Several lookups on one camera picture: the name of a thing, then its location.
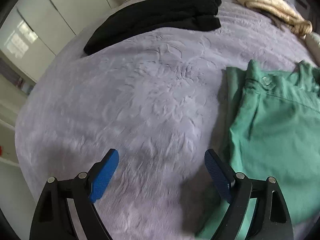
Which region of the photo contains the green work jacket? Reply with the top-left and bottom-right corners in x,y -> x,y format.
195,59 -> 320,240

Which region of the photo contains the lavender quilted bedspread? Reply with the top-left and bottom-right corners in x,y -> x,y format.
15,0 -> 314,239

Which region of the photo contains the cream pleated pillow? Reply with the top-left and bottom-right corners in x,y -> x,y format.
305,32 -> 320,66

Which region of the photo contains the white wardrobe cabinet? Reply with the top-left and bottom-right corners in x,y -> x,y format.
1,0 -> 111,82

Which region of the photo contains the beige striped cloth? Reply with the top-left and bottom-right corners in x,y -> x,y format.
237,0 -> 313,36

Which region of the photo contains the black folded garment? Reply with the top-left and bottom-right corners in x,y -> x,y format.
84,0 -> 222,55

